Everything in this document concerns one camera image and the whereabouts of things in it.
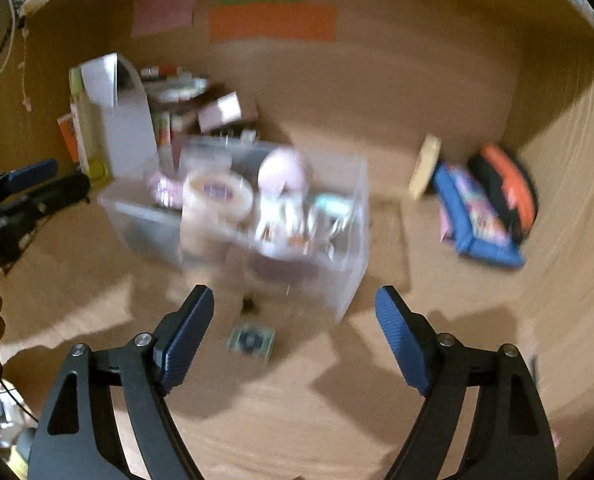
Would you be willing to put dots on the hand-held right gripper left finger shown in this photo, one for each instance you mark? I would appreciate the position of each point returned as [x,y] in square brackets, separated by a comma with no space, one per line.
[187,340]

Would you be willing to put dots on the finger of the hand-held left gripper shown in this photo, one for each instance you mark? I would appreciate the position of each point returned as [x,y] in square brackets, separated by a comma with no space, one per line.
[32,172]
[62,192]

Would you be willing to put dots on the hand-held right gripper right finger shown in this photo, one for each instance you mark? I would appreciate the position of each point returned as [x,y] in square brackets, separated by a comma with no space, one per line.
[402,340]

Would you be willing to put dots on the clear plastic storage box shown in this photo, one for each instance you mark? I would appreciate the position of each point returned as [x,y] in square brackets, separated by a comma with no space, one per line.
[347,270]

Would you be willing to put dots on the round clear plastic jar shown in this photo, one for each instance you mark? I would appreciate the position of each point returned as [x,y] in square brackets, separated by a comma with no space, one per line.
[217,195]

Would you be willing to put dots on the pink cloth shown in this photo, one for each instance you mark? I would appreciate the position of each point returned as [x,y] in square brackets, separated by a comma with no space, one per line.
[282,170]

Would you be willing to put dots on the wooden desktop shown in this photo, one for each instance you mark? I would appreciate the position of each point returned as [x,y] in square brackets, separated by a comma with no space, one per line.
[302,410]

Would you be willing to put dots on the orange book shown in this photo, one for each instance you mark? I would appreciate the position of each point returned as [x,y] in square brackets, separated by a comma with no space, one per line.
[67,135]

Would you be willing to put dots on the small green printed packet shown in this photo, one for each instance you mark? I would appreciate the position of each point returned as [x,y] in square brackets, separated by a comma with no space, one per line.
[252,342]

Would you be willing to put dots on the yellow green folder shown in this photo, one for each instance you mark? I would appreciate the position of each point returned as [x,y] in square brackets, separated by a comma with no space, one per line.
[84,130]

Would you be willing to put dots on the small black clip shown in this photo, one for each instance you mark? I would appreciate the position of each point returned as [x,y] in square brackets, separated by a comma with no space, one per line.
[249,304]

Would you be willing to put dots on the white file holder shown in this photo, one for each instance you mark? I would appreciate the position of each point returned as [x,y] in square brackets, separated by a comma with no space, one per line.
[127,135]

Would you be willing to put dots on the white paper sheet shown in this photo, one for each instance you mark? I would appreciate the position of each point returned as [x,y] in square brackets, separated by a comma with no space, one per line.
[99,80]

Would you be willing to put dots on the pink booklet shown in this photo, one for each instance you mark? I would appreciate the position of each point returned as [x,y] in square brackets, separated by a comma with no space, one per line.
[444,225]

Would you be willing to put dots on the blue zip pouch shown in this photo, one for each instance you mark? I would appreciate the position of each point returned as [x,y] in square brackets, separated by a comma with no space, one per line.
[467,230]

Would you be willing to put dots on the cream lotion bottle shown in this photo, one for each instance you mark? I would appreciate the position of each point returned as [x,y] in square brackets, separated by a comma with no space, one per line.
[424,165]

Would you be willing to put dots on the small pink box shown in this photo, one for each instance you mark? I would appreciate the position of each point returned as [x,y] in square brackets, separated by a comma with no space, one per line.
[219,110]

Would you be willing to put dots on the black and orange case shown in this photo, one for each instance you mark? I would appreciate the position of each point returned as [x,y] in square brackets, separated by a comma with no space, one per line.
[507,185]

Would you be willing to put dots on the pink wall note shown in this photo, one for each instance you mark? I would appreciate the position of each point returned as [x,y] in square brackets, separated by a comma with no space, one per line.
[164,10]

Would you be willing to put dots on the orange wall note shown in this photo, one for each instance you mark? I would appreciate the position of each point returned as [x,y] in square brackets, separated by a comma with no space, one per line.
[272,22]

